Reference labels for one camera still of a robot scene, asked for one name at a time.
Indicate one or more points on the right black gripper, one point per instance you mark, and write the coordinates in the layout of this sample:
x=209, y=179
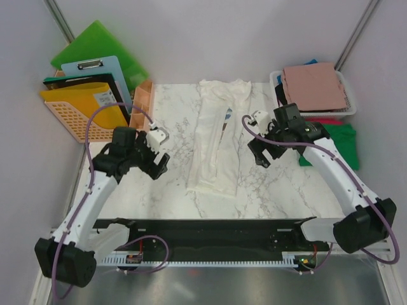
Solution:
x=257, y=146

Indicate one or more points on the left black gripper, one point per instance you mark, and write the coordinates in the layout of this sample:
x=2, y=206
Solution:
x=151, y=169

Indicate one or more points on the white printed t shirt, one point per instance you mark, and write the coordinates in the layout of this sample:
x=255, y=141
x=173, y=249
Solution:
x=215, y=164

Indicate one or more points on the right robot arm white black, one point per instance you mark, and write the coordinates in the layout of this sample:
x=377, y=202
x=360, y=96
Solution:
x=367, y=218

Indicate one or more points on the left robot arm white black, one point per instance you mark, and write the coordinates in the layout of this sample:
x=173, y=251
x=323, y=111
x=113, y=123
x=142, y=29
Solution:
x=71, y=255

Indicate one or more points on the black garment in basket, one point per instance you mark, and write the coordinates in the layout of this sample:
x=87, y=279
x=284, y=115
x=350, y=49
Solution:
x=281, y=97

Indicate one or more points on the red t shirt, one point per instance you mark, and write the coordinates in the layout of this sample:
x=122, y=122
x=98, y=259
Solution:
x=325, y=121

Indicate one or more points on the pink folded t shirt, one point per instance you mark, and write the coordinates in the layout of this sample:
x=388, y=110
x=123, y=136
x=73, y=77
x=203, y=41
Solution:
x=313, y=87

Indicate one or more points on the peach compartment organizer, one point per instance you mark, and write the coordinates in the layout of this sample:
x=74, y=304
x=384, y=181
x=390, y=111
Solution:
x=144, y=96

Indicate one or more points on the green t shirt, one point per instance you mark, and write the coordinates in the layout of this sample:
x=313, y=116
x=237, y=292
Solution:
x=344, y=137

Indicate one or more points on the white laundry basket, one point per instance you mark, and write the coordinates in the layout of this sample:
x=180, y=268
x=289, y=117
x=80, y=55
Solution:
x=349, y=110

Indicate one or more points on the orange mesh file holder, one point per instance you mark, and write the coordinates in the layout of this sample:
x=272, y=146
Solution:
x=75, y=122

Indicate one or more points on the yellow folder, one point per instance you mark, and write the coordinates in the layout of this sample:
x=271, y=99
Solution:
x=87, y=98

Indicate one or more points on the black folder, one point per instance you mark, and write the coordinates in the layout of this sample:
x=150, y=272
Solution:
x=63, y=82

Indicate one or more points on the light blue clipboard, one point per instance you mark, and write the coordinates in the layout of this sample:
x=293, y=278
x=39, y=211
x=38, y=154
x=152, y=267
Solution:
x=101, y=65

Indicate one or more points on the green plastic board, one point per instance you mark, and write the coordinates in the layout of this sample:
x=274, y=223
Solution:
x=97, y=42

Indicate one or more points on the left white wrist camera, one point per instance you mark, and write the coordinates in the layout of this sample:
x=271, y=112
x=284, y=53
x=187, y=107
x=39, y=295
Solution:
x=156, y=137

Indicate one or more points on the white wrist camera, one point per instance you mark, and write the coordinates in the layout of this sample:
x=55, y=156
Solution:
x=261, y=119
x=156, y=137

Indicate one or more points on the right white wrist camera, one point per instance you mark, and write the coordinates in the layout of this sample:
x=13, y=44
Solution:
x=261, y=119

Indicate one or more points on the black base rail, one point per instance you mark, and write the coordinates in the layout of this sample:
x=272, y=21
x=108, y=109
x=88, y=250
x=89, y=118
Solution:
x=219, y=240

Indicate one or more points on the white cable duct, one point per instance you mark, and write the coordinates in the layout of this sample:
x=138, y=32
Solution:
x=129, y=260

